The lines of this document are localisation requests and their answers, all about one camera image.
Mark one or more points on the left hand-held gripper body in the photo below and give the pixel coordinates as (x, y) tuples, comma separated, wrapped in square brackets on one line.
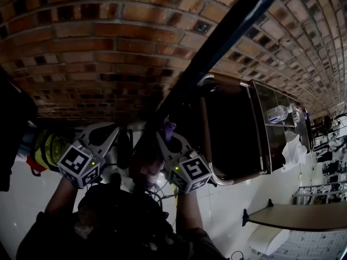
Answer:
[(81, 161)]

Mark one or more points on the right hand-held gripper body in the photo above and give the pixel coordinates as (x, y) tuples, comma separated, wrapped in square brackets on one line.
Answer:
[(191, 171)]

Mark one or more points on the black coat rack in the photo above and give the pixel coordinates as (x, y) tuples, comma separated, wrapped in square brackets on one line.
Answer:
[(217, 42)]

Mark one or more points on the person's left forearm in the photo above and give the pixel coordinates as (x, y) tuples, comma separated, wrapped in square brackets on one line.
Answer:
[(59, 196)]

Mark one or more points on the person's right forearm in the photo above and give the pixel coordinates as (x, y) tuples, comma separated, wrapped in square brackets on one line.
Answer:
[(188, 210)]

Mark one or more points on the dark hanging coat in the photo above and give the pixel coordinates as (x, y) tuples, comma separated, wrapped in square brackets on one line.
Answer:
[(13, 134)]

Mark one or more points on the yellow-green reflective jacket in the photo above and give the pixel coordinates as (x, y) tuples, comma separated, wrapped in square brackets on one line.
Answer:
[(47, 150)]

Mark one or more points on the purple fabric pendant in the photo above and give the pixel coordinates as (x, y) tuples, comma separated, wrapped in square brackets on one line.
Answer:
[(169, 130)]

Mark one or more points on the black chrome-framed armchair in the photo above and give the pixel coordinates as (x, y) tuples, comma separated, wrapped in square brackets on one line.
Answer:
[(230, 129)]

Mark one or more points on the person's dark clothed torso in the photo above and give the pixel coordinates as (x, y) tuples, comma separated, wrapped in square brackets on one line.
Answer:
[(119, 226)]

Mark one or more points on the glass shelf cabinet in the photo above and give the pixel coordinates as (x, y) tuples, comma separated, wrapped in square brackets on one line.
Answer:
[(282, 129)]

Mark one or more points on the clear plastic water bottle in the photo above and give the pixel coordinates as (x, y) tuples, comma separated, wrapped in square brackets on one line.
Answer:
[(277, 114)]

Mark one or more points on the white round stool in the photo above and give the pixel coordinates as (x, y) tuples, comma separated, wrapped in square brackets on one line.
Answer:
[(268, 240)]

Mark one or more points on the white crumpled cloth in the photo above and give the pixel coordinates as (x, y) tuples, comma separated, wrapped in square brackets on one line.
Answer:
[(294, 152)]

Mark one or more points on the white table with black brackets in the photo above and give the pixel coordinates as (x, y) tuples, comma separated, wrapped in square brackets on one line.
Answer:
[(298, 217)]

